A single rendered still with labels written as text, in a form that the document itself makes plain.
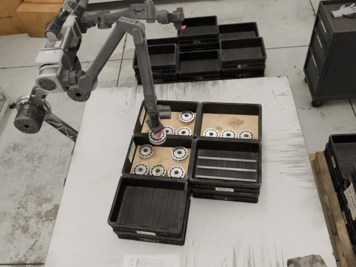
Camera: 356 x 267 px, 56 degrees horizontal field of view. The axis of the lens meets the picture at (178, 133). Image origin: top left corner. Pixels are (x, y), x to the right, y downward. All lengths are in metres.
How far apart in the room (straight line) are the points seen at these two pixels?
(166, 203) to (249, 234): 0.50
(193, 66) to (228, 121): 1.20
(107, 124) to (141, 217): 0.89
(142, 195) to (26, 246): 1.40
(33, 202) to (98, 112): 1.10
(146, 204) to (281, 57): 2.61
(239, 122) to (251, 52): 1.18
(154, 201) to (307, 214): 0.88
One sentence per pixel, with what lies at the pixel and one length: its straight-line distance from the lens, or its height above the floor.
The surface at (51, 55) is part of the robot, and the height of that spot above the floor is 1.53.
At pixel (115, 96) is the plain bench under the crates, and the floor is 0.70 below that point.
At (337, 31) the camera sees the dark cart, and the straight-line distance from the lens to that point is 2.99.
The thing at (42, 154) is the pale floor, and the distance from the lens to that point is 3.55.
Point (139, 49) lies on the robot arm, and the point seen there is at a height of 1.58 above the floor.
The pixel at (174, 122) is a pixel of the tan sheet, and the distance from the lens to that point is 2.26.
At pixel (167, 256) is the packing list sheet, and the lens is 1.97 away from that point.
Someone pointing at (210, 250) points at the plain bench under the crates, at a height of 0.70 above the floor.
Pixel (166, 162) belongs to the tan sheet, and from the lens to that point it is 2.08.
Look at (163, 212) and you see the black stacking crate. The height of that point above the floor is 0.83.
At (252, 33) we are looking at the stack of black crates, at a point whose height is 0.38.
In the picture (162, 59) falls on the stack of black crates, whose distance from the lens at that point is 3.29.
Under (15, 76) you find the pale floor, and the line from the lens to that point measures 4.58.
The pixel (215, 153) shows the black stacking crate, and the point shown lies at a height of 0.83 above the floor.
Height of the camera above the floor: 2.57
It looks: 52 degrees down
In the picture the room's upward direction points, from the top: 10 degrees counter-clockwise
